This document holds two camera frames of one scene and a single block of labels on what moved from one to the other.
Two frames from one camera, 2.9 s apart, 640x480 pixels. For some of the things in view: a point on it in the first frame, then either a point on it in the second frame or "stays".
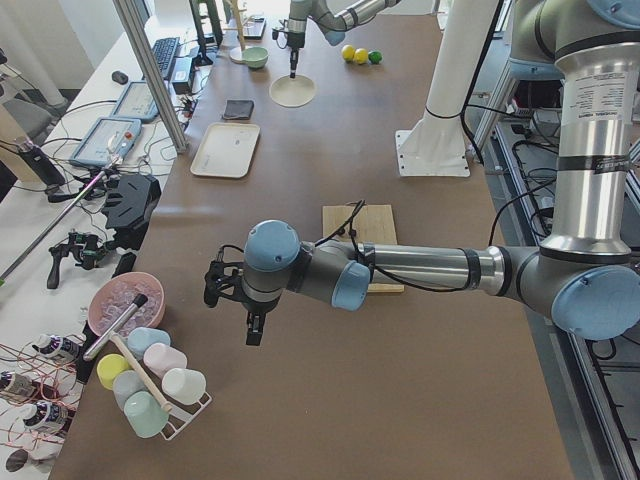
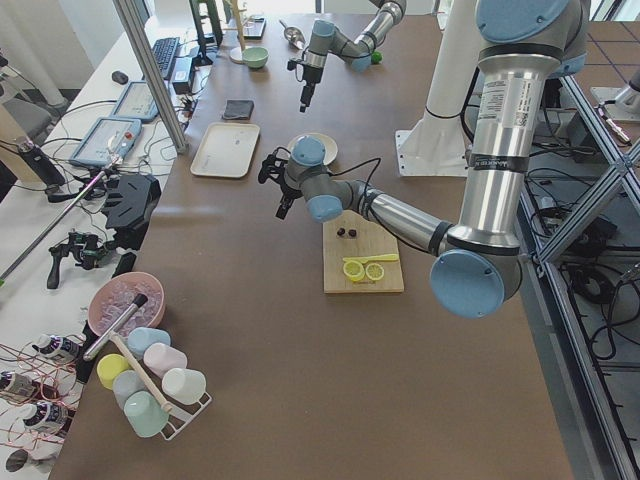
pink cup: (160, 358) stays
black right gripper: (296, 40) to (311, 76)
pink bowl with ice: (116, 293) stays
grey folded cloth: (238, 109) stays
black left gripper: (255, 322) to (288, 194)
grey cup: (126, 383) stays
